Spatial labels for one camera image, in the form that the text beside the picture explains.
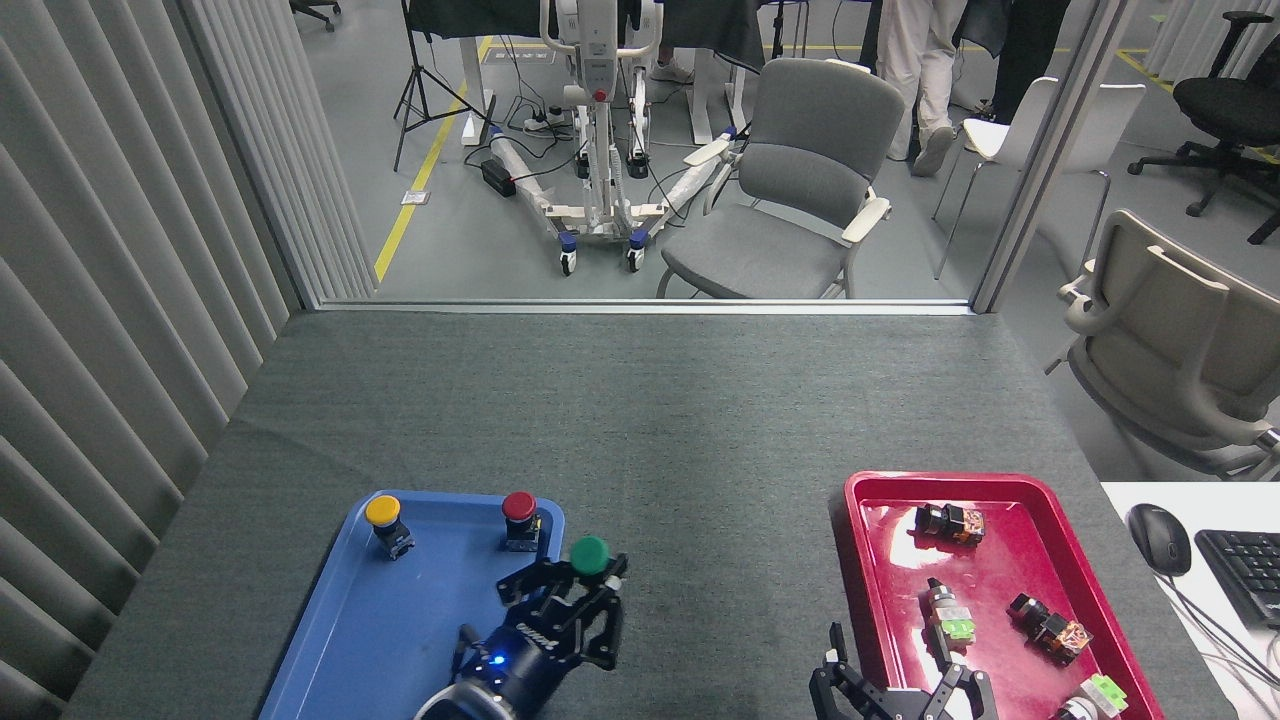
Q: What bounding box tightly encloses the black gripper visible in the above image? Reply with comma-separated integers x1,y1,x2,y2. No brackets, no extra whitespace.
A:
810,622,1001,720
454,560,630,717

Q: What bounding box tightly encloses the green push button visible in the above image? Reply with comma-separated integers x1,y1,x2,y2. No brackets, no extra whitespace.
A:
568,535,627,601

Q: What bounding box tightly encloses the red push button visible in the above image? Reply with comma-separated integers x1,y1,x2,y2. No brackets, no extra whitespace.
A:
501,490,544,553

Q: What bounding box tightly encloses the yellow push button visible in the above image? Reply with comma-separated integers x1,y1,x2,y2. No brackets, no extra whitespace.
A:
364,494,416,561

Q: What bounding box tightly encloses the red plastic tray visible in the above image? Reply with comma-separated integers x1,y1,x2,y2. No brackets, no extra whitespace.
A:
843,471,1166,720

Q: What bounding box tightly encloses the blue plastic tray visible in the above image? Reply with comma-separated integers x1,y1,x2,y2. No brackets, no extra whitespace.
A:
260,489,566,720

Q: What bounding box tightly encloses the white desk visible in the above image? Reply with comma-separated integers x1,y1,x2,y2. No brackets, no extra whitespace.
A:
1100,482,1280,720

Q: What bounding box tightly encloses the black computer mouse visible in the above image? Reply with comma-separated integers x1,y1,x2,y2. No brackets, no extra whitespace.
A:
1126,503,1193,578

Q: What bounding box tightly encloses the black keyboard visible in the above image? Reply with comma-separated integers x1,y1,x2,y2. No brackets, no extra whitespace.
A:
1194,529,1280,630

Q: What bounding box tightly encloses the beige office chair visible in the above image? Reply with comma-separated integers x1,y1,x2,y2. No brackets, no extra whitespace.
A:
1044,208,1280,483

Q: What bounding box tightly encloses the white stand on wheels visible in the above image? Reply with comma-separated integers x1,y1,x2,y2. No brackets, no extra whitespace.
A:
487,0,743,277

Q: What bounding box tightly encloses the grey armchair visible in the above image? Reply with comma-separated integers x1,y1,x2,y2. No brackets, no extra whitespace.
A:
655,57,907,300

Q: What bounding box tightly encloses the black tripod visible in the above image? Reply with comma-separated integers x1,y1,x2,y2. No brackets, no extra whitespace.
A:
392,0,493,173

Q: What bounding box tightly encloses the white plastic chair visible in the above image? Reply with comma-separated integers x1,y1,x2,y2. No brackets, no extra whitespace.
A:
932,76,1148,282

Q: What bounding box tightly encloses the person in pale trousers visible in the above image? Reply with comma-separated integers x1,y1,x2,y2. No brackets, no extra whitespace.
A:
875,0,973,179

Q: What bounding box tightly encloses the black swivel chair base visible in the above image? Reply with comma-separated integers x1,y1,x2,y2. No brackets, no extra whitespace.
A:
289,0,344,34

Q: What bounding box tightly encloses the person in dark trousers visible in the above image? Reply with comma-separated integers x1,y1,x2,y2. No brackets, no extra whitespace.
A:
975,0,1073,128

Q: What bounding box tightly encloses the black office chair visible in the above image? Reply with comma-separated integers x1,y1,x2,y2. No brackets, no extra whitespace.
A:
1127,10,1280,246

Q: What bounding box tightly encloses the white green push switch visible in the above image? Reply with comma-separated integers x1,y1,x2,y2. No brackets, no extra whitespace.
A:
1050,674,1130,720

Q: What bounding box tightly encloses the black mouse cable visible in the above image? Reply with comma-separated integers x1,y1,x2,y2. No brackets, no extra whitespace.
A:
1165,574,1280,693

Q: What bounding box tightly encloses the silver post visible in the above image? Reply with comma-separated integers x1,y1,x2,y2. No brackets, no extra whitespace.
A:
970,0,1143,315

